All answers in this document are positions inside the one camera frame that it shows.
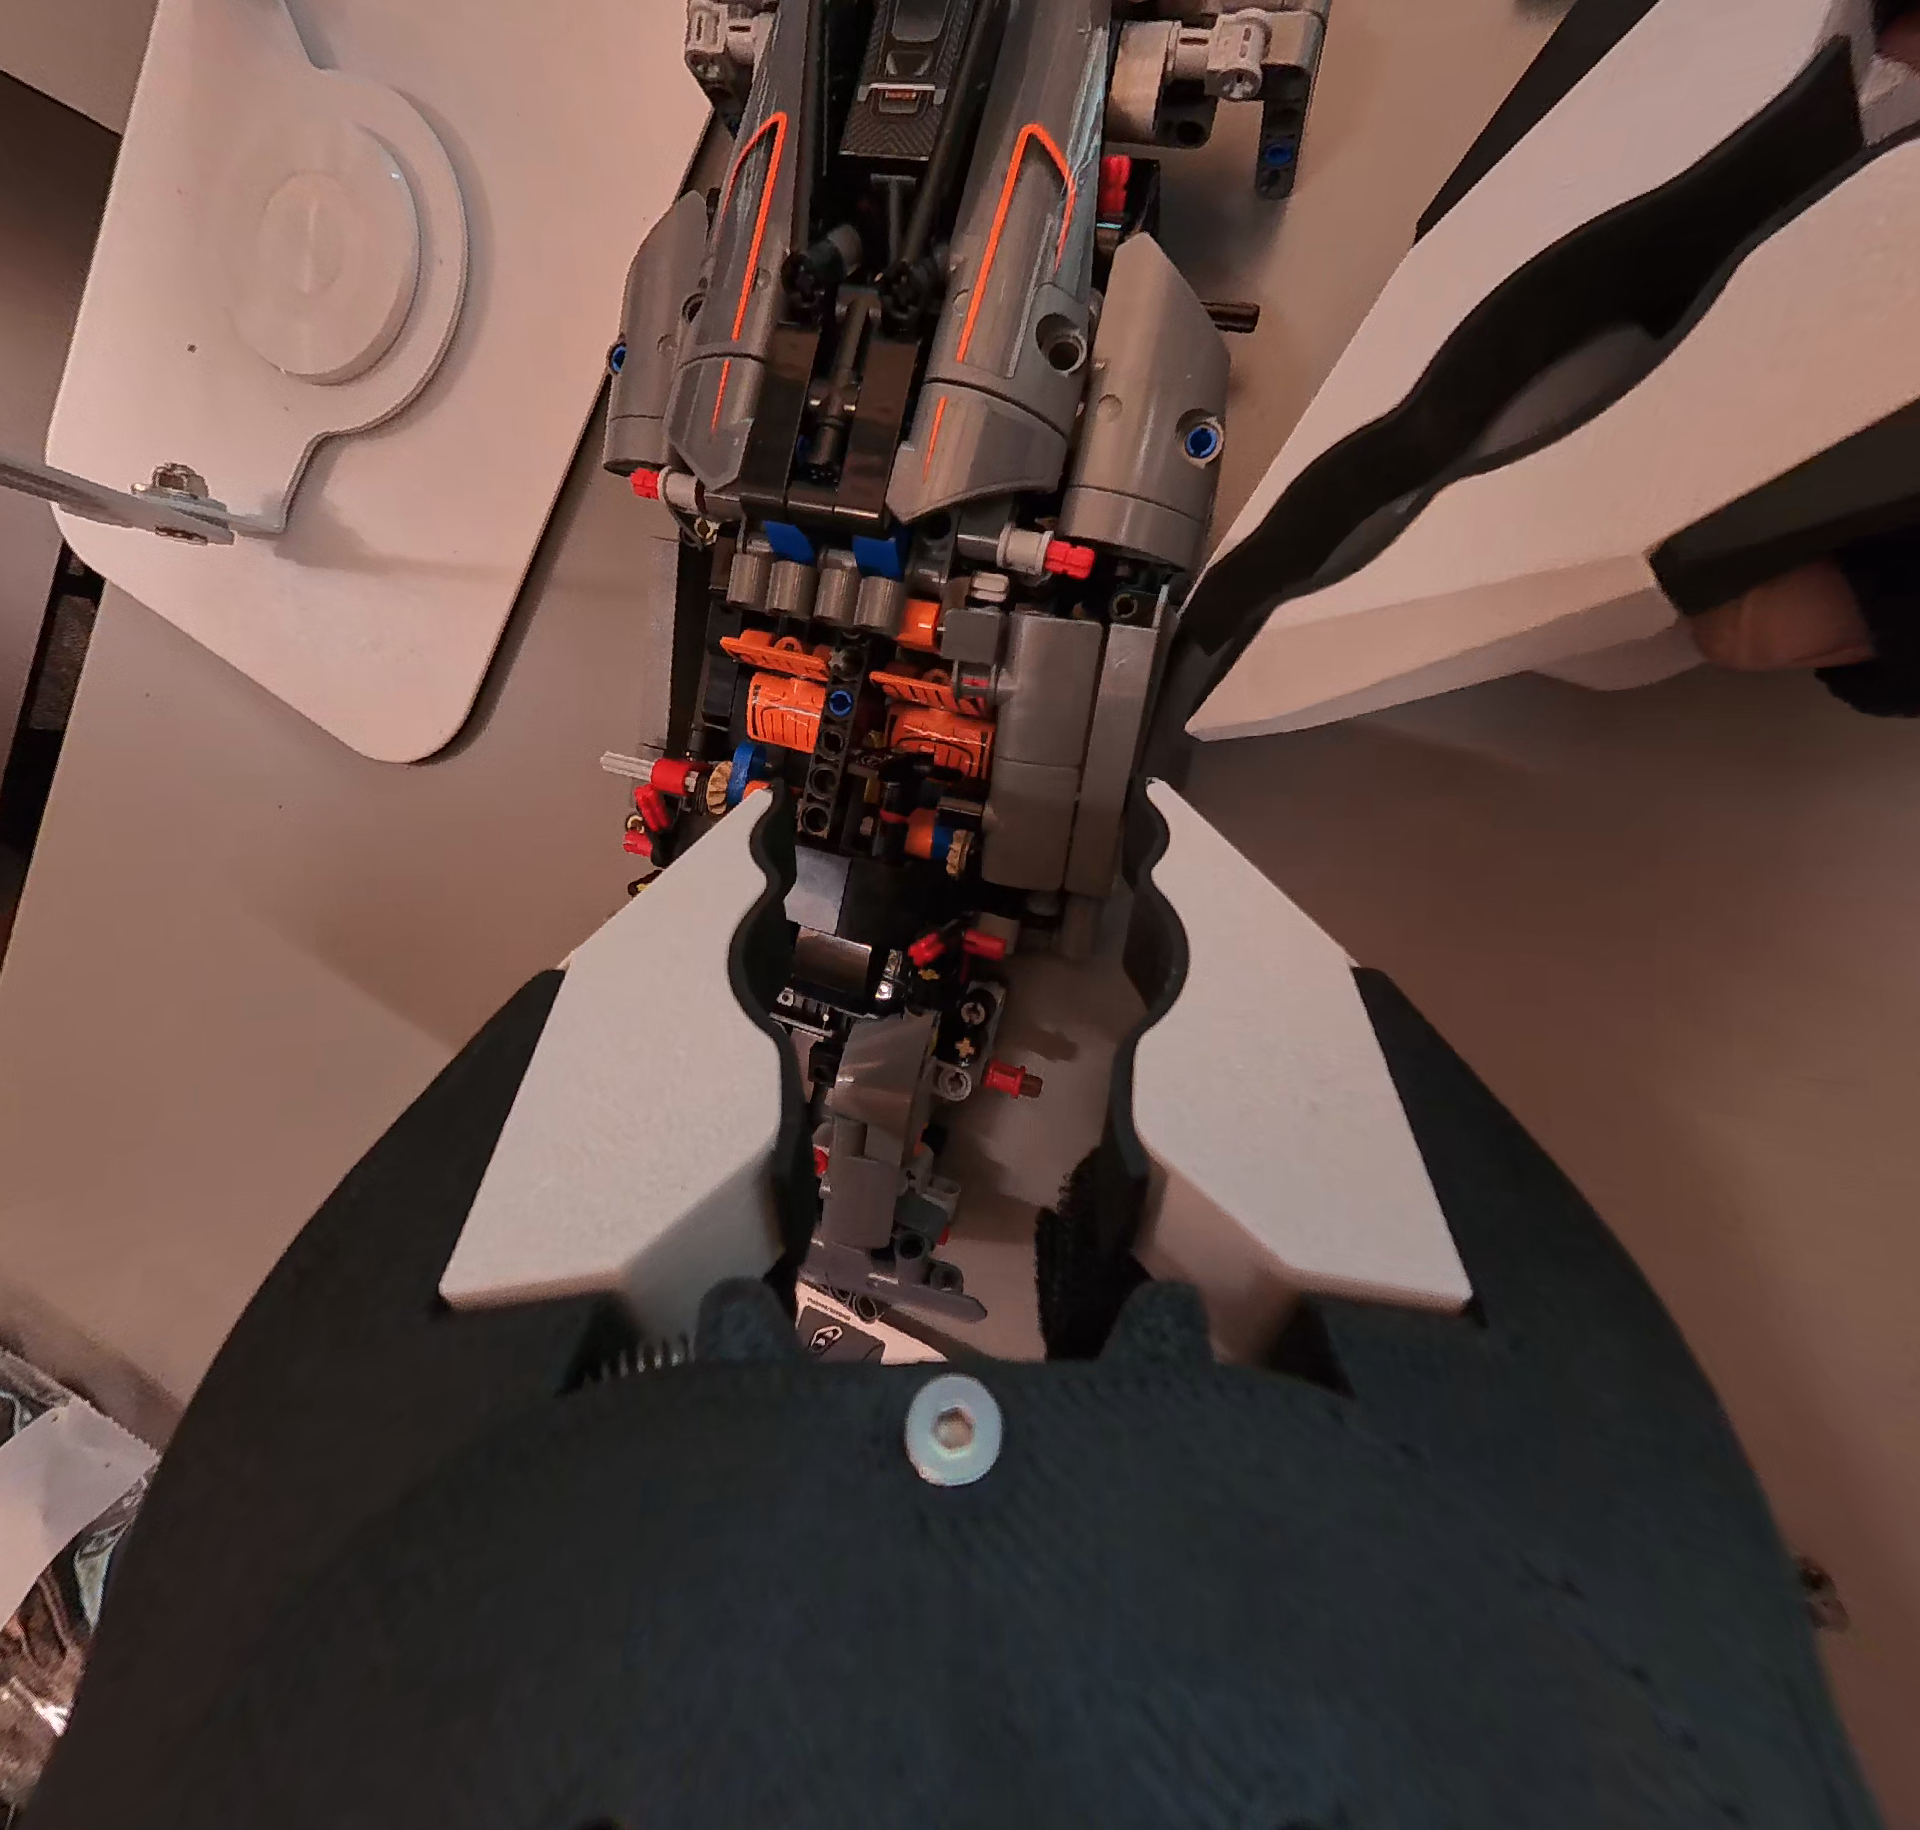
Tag person's right hand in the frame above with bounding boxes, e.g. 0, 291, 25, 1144
1690, 574, 1883, 675

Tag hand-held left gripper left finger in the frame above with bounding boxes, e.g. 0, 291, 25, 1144
435, 782, 822, 1345

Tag clear plastic parts bag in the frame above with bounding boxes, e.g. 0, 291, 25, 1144
0, 1338, 164, 1779

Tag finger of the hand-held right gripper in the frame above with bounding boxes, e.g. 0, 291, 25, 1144
1179, 138, 1920, 747
1191, 0, 1874, 642

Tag white book stand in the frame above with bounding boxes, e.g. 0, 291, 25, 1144
0, 0, 736, 772

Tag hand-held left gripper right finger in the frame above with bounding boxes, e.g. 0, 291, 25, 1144
1108, 775, 1473, 1364

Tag grey black lego car model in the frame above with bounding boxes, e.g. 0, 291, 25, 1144
606, 0, 1338, 1330

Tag lego sticker sheet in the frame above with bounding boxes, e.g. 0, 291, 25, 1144
793, 1266, 945, 1374

